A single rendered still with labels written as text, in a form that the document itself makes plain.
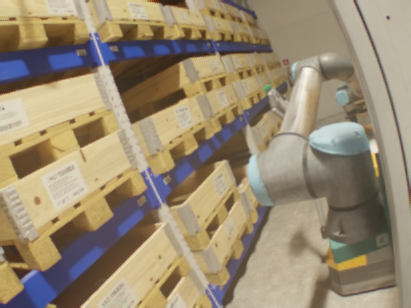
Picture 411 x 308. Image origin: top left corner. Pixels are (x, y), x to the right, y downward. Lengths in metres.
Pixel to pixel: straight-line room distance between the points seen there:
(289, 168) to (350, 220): 0.21
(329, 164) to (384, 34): 0.32
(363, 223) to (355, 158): 0.17
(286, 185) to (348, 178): 0.16
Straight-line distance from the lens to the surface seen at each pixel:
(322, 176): 0.70
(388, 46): 0.57
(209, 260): 2.03
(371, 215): 0.75
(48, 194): 1.21
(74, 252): 1.32
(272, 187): 0.76
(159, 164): 1.82
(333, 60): 1.24
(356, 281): 1.97
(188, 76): 2.58
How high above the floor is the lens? 1.50
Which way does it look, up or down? 10 degrees down
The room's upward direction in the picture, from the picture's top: 23 degrees counter-clockwise
